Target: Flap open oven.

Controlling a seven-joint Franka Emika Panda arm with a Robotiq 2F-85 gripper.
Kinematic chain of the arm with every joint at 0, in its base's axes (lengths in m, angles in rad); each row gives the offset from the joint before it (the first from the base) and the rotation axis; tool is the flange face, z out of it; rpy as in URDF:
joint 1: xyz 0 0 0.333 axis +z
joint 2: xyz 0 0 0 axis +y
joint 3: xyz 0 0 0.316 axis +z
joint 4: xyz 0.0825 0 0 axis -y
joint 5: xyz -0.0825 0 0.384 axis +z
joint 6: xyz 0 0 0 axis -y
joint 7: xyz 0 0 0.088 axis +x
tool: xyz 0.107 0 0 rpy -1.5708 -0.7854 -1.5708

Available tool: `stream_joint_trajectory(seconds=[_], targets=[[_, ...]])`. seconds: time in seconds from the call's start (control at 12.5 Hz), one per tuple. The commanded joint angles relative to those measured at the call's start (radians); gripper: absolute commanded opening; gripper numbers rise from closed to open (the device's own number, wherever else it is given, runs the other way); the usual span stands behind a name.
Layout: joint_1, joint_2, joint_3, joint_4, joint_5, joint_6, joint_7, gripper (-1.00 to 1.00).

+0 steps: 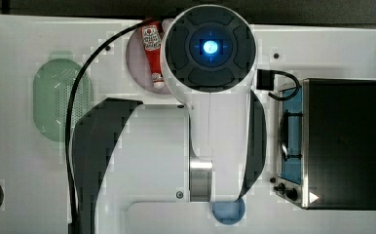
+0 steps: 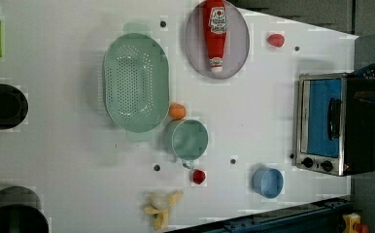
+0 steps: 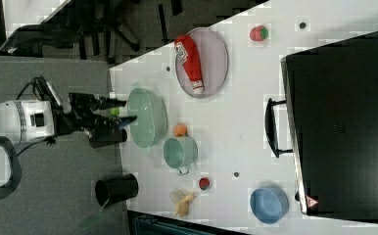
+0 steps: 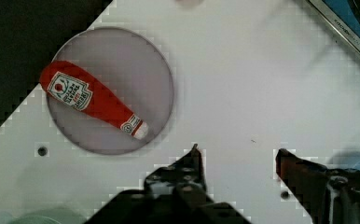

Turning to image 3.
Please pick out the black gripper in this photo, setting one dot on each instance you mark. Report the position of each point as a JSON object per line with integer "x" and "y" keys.
{"x": 102, "y": 131}

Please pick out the oven door with black handle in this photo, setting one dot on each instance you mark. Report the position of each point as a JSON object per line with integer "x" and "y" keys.
{"x": 271, "y": 133}

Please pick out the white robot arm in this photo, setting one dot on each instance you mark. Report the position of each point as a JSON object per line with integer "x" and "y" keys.
{"x": 22, "y": 122}

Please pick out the black toaster oven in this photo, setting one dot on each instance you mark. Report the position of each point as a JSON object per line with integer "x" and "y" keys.
{"x": 332, "y": 102}

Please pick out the green colander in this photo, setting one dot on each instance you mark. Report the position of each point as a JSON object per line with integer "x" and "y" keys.
{"x": 150, "y": 126}

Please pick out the orange toy fruit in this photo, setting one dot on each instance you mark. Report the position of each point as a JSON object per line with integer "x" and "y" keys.
{"x": 180, "y": 130}

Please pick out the black cup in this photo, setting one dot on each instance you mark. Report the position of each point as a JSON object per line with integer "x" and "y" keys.
{"x": 117, "y": 189}

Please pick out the green mug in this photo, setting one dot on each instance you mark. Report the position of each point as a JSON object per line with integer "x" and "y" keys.
{"x": 180, "y": 153}

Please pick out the black office chair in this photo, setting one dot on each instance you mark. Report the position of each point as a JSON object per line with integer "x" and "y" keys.
{"x": 63, "y": 23}

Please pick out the red ketchup bottle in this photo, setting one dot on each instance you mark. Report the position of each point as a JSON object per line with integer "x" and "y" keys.
{"x": 188, "y": 56}

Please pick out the peeled toy banana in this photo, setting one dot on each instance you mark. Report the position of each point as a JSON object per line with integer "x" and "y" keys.
{"x": 182, "y": 202}

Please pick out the small red apple toy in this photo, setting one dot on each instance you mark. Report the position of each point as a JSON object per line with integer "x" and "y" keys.
{"x": 204, "y": 183}

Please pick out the grey oval plate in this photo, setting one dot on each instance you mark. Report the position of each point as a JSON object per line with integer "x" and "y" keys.
{"x": 214, "y": 63}

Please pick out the toy strawberry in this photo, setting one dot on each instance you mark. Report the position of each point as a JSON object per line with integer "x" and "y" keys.
{"x": 258, "y": 33}

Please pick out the blue bowl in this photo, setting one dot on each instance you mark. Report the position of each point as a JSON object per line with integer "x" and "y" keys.
{"x": 269, "y": 204}

